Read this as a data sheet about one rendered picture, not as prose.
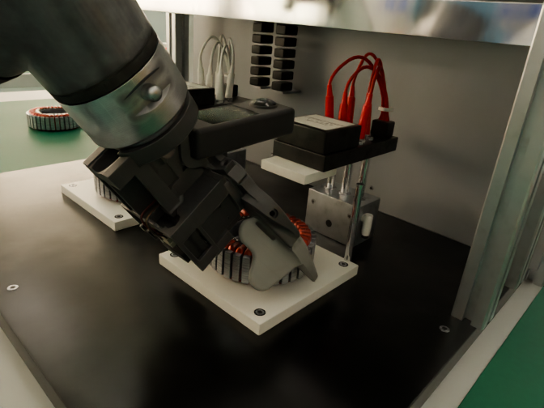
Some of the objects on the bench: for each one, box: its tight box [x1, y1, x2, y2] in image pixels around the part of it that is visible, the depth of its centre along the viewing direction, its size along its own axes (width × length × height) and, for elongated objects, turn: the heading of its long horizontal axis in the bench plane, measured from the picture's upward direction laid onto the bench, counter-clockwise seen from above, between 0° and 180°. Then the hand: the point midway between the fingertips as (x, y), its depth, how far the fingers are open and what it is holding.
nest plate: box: [159, 241, 359, 335], centre depth 46 cm, size 15×15×1 cm
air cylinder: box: [305, 182, 380, 247], centre depth 55 cm, size 5×8×6 cm
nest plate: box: [61, 178, 139, 231], centre depth 61 cm, size 15×15×1 cm
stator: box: [209, 209, 317, 286], centre depth 45 cm, size 11×11×4 cm
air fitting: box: [361, 213, 373, 239], centre depth 52 cm, size 1×1×3 cm
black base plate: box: [0, 159, 522, 408], centre depth 55 cm, size 47×64×2 cm
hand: (263, 244), depth 46 cm, fingers open, 14 cm apart
